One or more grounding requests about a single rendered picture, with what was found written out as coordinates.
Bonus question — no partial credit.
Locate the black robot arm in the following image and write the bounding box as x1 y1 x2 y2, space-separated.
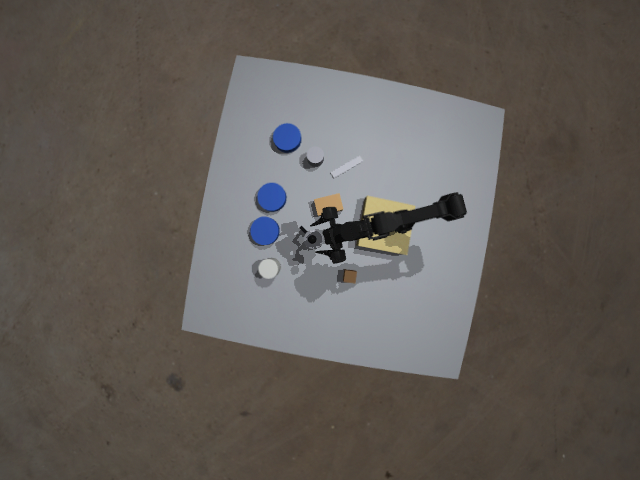
323 192 467 250

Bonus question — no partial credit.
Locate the dark blue cylinder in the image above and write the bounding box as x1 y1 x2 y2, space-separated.
273 124 301 153
258 183 286 212
251 216 280 245

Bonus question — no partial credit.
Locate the french press coffee maker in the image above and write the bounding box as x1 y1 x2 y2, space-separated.
299 226 323 249

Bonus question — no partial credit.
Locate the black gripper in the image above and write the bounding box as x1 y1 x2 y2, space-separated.
310 207 346 264

